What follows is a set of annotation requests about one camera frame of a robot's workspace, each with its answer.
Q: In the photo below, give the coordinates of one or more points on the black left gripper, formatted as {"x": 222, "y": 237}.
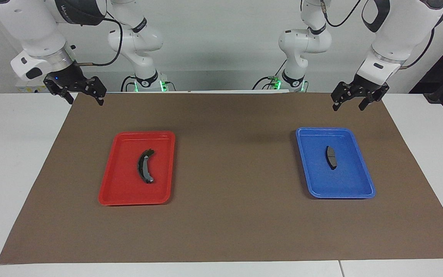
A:
{"x": 362, "y": 87}

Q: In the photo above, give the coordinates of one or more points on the blue plastic tray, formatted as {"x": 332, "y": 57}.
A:
{"x": 344, "y": 181}

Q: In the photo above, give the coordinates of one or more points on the curved brake shoe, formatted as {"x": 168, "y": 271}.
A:
{"x": 143, "y": 169}

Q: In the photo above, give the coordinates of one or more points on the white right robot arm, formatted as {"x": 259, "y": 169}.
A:
{"x": 33, "y": 27}

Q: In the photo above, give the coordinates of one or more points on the brown table mat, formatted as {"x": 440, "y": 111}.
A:
{"x": 229, "y": 223}

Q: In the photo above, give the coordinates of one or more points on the red plastic tray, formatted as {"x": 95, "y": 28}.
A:
{"x": 123, "y": 184}

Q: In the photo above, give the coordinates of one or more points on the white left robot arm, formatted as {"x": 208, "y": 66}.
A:
{"x": 394, "y": 34}

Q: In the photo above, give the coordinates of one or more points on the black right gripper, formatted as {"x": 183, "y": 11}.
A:
{"x": 69, "y": 79}

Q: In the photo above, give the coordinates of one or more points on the white wall socket box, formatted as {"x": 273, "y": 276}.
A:
{"x": 29, "y": 88}

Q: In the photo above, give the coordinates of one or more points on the dark brake pad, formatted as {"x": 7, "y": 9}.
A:
{"x": 331, "y": 157}

